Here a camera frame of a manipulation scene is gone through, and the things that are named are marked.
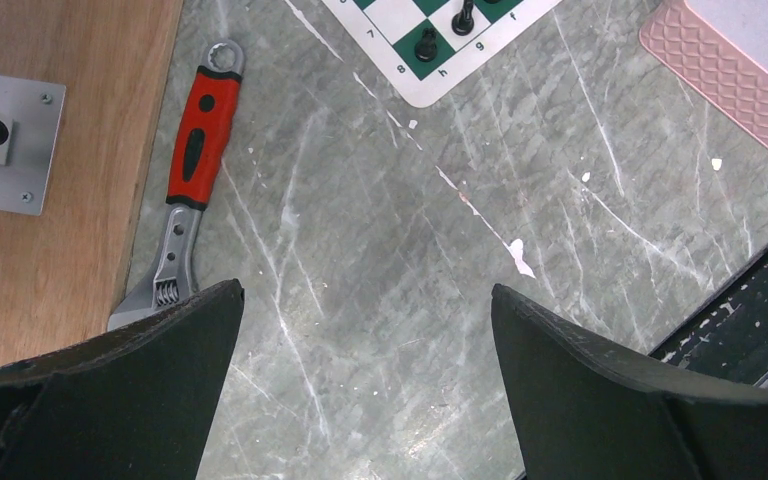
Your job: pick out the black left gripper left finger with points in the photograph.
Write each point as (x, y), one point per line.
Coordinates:
(136, 402)

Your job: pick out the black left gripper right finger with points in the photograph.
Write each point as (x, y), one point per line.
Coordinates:
(585, 407)

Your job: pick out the black chess knight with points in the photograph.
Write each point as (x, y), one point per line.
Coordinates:
(462, 23)

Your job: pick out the wooden board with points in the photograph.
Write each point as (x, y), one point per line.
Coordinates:
(61, 272)

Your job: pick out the red grey tool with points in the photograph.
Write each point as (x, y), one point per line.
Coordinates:
(203, 135)

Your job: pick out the pink metal tray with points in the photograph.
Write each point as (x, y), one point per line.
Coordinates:
(720, 49)

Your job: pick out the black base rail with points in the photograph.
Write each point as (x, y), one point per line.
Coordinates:
(727, 337)

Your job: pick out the metal switch stand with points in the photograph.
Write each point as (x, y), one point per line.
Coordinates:
(30, 114)

